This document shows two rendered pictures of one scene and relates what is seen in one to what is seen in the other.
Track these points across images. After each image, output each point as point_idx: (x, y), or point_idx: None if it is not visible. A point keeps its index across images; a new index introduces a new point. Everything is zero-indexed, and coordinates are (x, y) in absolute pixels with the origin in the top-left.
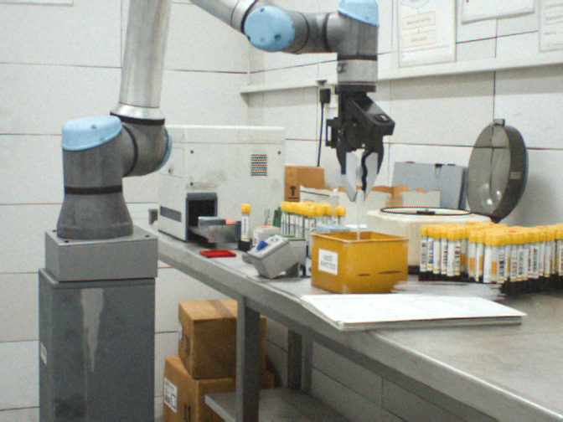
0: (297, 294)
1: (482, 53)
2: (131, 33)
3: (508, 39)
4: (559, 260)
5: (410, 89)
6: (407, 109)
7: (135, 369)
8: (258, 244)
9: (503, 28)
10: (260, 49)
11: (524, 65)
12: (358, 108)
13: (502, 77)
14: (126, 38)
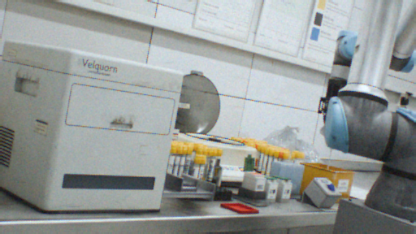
0: None
1: (143, 10)
2: (396, 32)
3: (168, 9)
4: None
5: (45, 10)
6: (37, 28)
7: None
8: (331, 187)
9: (165, 0)
10: (408, 72)
11: (197, 36)
12: None
13: (159, 33)
14: (394, 36)
